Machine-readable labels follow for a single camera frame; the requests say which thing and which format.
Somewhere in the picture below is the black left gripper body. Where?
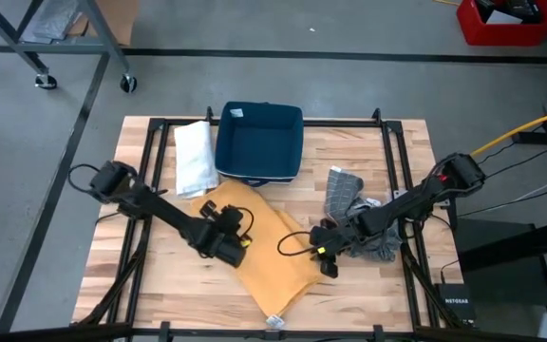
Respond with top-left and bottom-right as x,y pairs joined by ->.
199,199 -> 255,248

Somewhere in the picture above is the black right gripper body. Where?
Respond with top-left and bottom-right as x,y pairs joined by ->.
309,218 -> 353,279

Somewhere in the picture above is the grey checked towel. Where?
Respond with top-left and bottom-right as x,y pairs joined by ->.
323,164 -> 404,263

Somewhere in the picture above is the orange yellow towel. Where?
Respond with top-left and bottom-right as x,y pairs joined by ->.
189,179 -> 326,331

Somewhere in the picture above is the white checked towel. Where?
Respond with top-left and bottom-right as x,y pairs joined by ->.
173,120 -> 221,200

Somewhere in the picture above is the navy blue fabric bin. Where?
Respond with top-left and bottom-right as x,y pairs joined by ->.
214,100 -> 305,188

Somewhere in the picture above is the black side desk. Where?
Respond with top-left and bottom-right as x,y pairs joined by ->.
453,216 -> 547,320

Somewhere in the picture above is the grey metal wheeled cart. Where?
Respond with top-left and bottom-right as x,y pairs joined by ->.
0,0 -> 138,94

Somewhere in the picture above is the brown cardboard box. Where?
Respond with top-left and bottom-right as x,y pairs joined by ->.
83,0 -> 141,47

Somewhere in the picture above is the grey wrapped package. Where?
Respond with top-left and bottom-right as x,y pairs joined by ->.
20,0 -> 83,45

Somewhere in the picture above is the red plastic bin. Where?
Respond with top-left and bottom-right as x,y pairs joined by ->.
456,0 -> 547,48

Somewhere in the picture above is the white paper sheet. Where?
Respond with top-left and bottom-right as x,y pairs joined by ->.
485,9 -> 524,25

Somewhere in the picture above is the black device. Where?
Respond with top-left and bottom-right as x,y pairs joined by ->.
475,0 -> 543,24

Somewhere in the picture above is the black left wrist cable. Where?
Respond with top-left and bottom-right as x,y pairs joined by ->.
228,204 -> 256,238

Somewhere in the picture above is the black metal table frame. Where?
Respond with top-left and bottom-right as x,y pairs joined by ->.
71,106 -> 467,342

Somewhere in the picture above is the black Netgear network switch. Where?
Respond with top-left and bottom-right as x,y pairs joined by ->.
434,283 -> 477,328

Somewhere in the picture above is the white floor cable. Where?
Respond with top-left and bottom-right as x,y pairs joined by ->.
515,175 -> 547,201

